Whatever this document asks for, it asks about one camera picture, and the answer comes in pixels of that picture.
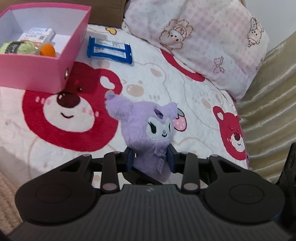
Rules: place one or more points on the purple Kuromi plush toy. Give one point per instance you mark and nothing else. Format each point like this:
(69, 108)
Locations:
(147, 128)

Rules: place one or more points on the pink cardboard box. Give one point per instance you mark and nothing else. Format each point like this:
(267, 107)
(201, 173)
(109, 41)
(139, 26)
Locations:
(33, 71)

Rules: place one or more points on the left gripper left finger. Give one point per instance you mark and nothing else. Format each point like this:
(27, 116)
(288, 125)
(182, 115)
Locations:
(114, 163)

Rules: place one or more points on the golden satin curtain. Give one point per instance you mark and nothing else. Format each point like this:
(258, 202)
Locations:
(267, 112)

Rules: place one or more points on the brown embroidered pillow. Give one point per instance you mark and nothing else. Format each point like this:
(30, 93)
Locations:
(103, 12)

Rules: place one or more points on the green yarn ball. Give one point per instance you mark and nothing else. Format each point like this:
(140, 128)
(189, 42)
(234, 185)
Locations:
(18, 47)

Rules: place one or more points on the white tissue pack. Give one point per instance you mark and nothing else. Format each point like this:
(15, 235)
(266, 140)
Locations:
(49, 32)

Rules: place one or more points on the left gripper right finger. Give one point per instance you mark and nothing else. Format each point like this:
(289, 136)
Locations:
(184, 163)

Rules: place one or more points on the orange ball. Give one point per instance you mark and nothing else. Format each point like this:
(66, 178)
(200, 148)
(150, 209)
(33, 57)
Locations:
(47, 50)

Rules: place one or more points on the pink checked cartoon pillow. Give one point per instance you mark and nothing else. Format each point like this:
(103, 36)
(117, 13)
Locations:
(221, 40)

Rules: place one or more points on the orange label plastic box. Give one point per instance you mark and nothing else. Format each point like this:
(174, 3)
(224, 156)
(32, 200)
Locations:
(36, 39)

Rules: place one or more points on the blue wet wipes pack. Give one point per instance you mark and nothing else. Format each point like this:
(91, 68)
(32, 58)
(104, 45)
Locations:
(98, 48)

